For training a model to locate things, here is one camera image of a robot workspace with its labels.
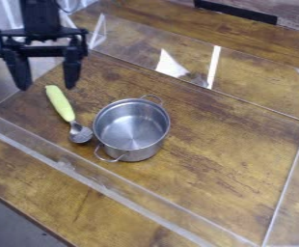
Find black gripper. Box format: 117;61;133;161
0;0;88;91

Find green handled metal spoon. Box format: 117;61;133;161
45;85;93;144

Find small steel pot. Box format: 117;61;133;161
92;95;169;163

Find black bar in background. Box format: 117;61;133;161
193;0;279;25

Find clear acrylic enclosure wall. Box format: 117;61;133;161
0;0;299;247

